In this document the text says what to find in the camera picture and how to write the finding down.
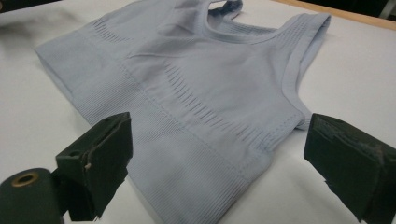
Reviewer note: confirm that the light blue sports bra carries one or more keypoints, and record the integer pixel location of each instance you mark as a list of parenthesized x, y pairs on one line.
[(193, 102)]

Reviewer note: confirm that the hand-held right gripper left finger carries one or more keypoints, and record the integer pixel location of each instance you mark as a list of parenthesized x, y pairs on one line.
[(99, 161)]

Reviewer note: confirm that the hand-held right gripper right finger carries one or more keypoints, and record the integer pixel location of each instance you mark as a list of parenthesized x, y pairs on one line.
[(351, 168)]

